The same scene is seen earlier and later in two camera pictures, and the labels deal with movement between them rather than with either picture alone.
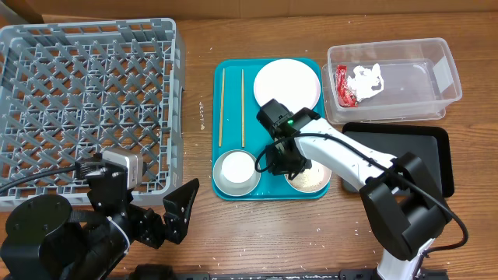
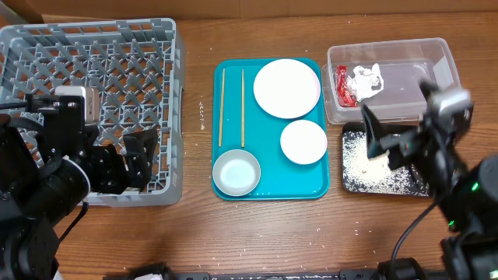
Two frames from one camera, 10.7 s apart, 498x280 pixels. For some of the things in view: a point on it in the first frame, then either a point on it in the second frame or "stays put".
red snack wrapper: (346, 97) stays put
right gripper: (288, 162) → (399, 141)
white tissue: (366, 82) stays put
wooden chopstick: (222, 108) stays put
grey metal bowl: (234, 173) stays put
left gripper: (152, 233) → (113, 181)
